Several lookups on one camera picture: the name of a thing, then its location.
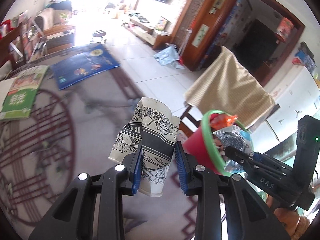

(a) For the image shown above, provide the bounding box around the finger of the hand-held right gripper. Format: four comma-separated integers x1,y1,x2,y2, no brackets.
224,146,275,177
252,152,293,172

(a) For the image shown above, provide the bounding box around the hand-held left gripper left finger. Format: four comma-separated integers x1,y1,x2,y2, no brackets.
28,145,143,240

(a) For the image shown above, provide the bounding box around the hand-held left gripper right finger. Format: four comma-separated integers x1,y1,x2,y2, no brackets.
174,141,292,240

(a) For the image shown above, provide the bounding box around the blue wrapper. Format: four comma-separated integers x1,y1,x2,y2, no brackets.
212,126,252,155

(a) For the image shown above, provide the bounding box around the red bin green rim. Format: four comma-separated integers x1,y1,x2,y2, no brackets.
182,109,254,177

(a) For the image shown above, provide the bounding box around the orange plastic bag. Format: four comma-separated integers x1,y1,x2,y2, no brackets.
210,114,238,130

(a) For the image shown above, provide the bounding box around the floral paper cup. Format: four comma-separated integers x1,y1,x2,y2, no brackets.
108,97,181,197

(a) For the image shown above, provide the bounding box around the person's right forearm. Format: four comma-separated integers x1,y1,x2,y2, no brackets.
285,215,315,240

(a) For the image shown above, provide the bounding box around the person's right hand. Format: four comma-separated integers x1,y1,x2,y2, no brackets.
266,196,310,230

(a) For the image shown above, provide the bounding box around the silver foil wrapper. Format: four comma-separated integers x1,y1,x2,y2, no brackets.
224,159,247,174

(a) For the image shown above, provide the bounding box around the brown wooden chair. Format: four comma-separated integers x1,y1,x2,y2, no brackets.
179,46,280,140

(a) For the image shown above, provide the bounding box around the beige checked cloth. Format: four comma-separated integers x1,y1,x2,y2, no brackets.
184,45,277,128

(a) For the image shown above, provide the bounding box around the white refrigerator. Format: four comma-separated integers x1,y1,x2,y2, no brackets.
250,62,320,150

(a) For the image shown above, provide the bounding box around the light blue plastic bag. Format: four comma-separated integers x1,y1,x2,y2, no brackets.
153,45,185,69

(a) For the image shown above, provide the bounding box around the tall blue printed box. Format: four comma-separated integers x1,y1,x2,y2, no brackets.
200,0,250,69

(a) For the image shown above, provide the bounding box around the blue flat box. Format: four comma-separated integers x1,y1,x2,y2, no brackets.
50,42,121,90

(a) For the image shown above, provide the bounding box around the red lantern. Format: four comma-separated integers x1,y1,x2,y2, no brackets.
275,17,294,43

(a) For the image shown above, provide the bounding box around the green book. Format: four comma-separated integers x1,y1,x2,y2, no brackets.
0,65,49,120

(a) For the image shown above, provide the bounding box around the wooden television cabinet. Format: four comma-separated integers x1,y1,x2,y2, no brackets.
121,15,173,50

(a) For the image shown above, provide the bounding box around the brown rolling stool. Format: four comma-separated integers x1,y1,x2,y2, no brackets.
90,29,108,45

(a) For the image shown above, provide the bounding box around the colourful framed picture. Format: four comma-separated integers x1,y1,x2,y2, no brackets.
155,16,169,32

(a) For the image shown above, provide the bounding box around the wooden sofa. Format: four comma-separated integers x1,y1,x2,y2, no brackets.
34,6,77,52

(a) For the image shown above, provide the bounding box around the book rack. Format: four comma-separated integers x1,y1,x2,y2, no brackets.
9,11,48,63

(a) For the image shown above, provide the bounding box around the dark wooden chair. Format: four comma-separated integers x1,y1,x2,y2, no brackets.
0,25,23,80

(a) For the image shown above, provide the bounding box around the red plastic bag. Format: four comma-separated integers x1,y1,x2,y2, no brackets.
0,21,13,37

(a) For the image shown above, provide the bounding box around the bamboo wall picture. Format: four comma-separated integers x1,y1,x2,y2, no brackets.
192,24,210,48

